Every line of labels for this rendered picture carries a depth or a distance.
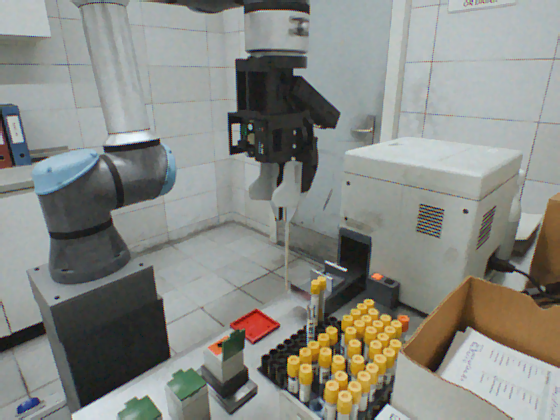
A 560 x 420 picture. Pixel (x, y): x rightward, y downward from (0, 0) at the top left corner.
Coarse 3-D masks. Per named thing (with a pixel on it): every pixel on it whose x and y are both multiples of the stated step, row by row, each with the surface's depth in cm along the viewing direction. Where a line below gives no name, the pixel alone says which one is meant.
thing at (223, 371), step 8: (224, 336) 54; (216, 344) 52; (208, 352) 51; (216, 352) 50; (240, 352) 51; (208, 360) 51; (216, 360) 50; (232, 360) 50; (240, 360) 52; (208, 368) 52; (216, 368) 50; (224, 368) 50; (232, 368) 51; (240, 368) 52; (216, 376) 51; (224, 376) 50; (232, 376) 51
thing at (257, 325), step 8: (256, 312) 71; (240, 320) 68; (248, 320) 68; (256, 320) 68; (264, 320) 68; (272, 320) 68; (232, 328) 66; (240, 328) 66; (248, 328) 66; (256, 328) 66; (264, 328) 66; (272, 328) 65; (248, 336) 63; (256, 336) 64; (264, 336) 64
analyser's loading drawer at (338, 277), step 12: (324, 264) 77; (336, 264) 81; (348, 264) 81; (360, 264) 81; (312, 276) 73; (324, 276) 71; (336, 276) 75; (348, 276) 76; (360, 276) 77; (300, 288) 69; (336, 288) 72; (300, 300) 70
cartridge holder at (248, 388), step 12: (204, 372) 53; (240, 372) 52; (216, 384) 51; (228, 384) 50; (240, 384) 52; (252, 384) 53; (216, 396) 51; (228, 396) 51; (240, 396) 51; (228, 408) 49
